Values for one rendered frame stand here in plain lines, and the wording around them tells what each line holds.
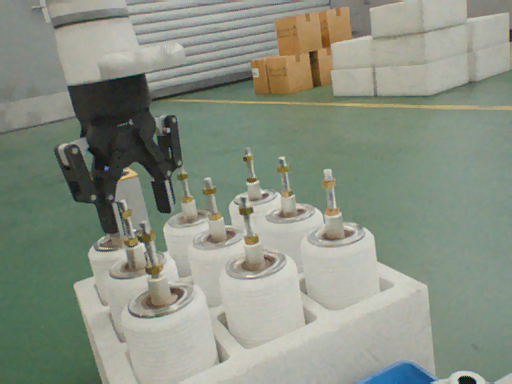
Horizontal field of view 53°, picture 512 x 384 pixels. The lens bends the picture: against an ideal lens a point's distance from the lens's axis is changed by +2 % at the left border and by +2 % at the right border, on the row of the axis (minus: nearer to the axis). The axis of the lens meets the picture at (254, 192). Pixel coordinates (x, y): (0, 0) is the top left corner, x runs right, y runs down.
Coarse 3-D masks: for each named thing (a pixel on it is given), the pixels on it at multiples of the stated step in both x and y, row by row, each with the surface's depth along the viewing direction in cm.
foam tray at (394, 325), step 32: (96, 288) 83; (384, 288) 69; (416, 288) 64; (96, 320) 70; (224, 320) 67; (320, 320) 61; (352, 320) 60; (384, 320) 63; (416, 320) 65; (96, 352) 70; (128, 352) 62; (224, 352) 60; (256, 352) 57; (288, 352) 57; (320, 352) 59; (352, 352) 61; (384, 352) 64; (416, 352) 66
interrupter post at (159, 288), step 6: (150, 276) 57; (162, 276) 56; (150, 282) 56; (156, 282) 56; (162, 282) 56; (150, 288) 56; (156, 288) 56; (162, 288) 56; (168, 288) 57; (150, 294) 57; (156, 294) 56; (162, 294) 56; (168, 294) 57; (156, 300) 56; (162, 300) 56; (168, 300) 57
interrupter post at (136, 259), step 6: (126, 246) 67; (138, 246) 66; (126, 252) 66; (132, 252) 66; (138, 252) 66; (132, 258) 66; (138, 258) 66; (144, 258) 67; (132, 264) 67; (138, 264) 67; (144, 264) 67
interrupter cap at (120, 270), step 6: (144, 252) 71; (156, 252) 70; (126, 258) 70; (162, 258) 68; (114, 264) 69; (120, 264) 68; (126, 264) 69; (162, 264) 66; (114, 270) 67; (120, 270) 67; (126, 270) 67; (132, 270) 67; (138, 270) 66; (144, 270) 65; (114, 276) 65; (120, 276) 65; (126, 276) 64; (132, 276) 64; (138, 276) 64
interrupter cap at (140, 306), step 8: (176, 288) 59; (184, 288) 59; (192, 288) 58; (136, 296) 59; (144, 296) 58; (176, 296) 58; (184, 296) 57; (192, 296) 56; (128, 304) 57; (136, 304) 57; (144, 304) 57; (152, 304) 57; (168, 304) 56; (176, 304) 55; (184, 304) 55; (136, 312) 55; (144, 312) 55; (152, 312) 55; (160, 312) 54; (168, 312) 54
